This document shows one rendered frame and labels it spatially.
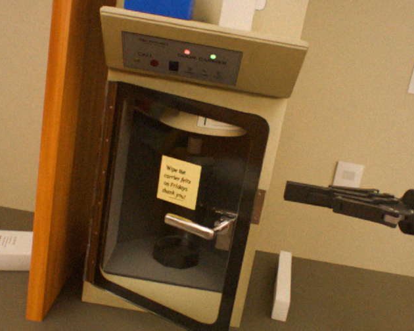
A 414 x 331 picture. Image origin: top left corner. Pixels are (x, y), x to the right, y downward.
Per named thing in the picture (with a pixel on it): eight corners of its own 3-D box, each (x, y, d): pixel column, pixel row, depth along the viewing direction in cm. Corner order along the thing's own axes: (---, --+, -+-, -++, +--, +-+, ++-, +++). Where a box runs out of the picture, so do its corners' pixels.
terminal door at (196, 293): (89, 281, 104) (112, 78, 93) (225, 345, 91) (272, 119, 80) (86, 282, 103) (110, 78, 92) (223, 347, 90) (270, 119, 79)
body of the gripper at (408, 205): (425, 185, 90) (371, 176, 90) (445, 201, 82) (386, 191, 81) (413, 226, 92) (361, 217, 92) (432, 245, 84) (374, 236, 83)
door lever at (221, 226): (178, 218, 90) (181, 203, 90) (227, 236, 86) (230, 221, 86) (161, 226, 86) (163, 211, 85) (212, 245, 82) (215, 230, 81)
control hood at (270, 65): (107, 66, 93) (114, 6, 90) (289, 97, 93) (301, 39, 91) (91, 71, 82) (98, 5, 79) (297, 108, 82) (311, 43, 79)
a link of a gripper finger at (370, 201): (391, 220, 87) (393, 224, 85) (324, 209, 86) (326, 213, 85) (397, 198, 86) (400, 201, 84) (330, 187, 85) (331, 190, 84)
